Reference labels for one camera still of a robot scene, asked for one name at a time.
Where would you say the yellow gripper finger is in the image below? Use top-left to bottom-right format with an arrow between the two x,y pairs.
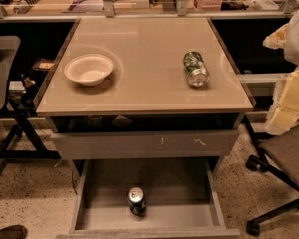
262,24 -> 287,50
266,67 -> 299,135

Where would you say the blue pepsi can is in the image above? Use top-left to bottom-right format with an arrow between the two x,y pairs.
127,187 -> 146,215

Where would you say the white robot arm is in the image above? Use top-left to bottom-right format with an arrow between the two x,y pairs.
263,10 -> 299,135

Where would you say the green soda can lying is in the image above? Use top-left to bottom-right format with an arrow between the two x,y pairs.
183,51 -> 209,88

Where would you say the closed grey top drawer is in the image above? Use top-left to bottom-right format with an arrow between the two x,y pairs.
51,129 -> 238,160

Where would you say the grey drawer cabinet with counter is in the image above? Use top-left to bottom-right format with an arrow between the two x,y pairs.
33,16 -> 257,177

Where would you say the open grey middle drawer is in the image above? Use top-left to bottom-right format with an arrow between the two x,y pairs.
56,158 -> 240,239

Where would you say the brown office chair right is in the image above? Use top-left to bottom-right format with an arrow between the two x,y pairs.
243,118 -> 299,236

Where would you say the white paper bowl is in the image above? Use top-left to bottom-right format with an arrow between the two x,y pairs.
64,54 -> 114,87

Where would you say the grey chair left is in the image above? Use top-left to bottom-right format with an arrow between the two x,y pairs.
0,36 -> 60,175

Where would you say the brown shoe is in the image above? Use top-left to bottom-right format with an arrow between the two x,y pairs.
0,225 -> 27,239

